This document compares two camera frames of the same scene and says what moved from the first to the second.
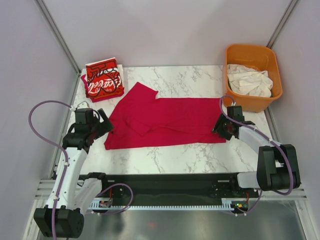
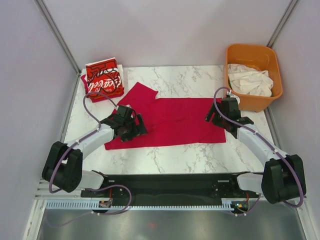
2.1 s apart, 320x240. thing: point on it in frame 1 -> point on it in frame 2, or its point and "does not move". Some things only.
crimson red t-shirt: [141, 120] does not move
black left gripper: [108, 126] -> [139, 129]
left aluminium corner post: [44, 12] does not move
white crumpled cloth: [245, 81] does not move
